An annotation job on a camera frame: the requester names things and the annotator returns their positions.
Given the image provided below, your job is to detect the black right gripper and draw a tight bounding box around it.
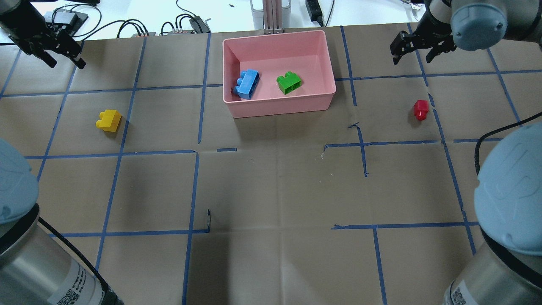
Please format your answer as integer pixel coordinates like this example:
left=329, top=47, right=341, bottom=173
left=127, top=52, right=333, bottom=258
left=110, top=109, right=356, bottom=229
left=390, top=25, right=457, bottom=65

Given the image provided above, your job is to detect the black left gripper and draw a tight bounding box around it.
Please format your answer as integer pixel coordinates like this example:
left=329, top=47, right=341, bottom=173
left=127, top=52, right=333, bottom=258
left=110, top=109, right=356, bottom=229
left=8, top=24, right=82, bottom=58

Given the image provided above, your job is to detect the red toy block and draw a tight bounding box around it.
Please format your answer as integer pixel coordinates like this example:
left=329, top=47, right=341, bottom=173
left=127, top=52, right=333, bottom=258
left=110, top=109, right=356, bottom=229
left=413, top=99, right=429, bottom=121

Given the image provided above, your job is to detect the yellow toy block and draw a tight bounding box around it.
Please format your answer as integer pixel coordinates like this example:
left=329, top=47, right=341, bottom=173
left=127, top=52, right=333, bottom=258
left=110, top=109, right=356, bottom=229
left=95, top=109, right=122, bottom=133

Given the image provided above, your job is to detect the green toy block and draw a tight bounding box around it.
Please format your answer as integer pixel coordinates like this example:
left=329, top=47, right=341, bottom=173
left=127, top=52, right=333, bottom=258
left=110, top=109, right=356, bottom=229
left=276, top=71, right=302, bottom=95

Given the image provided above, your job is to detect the blue toy block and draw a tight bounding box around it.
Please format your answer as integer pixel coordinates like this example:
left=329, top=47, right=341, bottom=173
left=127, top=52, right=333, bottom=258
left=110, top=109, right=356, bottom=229
left=232, top=69, right=260, bottom=99

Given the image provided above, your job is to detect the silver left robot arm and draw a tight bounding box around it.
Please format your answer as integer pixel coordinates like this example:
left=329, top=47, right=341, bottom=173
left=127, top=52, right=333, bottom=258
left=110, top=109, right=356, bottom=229
left=1, top=32, right=382, bottom=305

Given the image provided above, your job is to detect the pink plastic box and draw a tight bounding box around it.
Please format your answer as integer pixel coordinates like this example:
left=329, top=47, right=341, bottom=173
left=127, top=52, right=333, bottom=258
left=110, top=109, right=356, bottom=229
left=222, top=30, right=336, bottom=118

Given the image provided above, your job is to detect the white flat box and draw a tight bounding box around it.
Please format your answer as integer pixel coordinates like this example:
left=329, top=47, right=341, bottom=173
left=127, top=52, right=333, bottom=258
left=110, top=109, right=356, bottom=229
left=250, top=0, right=292, bottom=30

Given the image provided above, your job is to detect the black power adapter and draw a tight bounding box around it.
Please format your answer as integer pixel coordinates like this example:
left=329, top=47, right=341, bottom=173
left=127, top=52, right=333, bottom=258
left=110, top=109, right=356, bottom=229
left=190, top=16, right=211, bottom=33

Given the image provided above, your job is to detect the brown paper table cover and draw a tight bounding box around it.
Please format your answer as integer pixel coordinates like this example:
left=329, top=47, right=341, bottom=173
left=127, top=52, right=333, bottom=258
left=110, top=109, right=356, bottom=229
left=1, top=24, right=541, bottom=305

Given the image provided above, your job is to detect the aluminium frame post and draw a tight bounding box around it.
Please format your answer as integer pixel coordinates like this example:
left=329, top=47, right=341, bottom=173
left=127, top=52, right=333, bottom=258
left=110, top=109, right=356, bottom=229
left=263, top=0, right=283, bottom=35

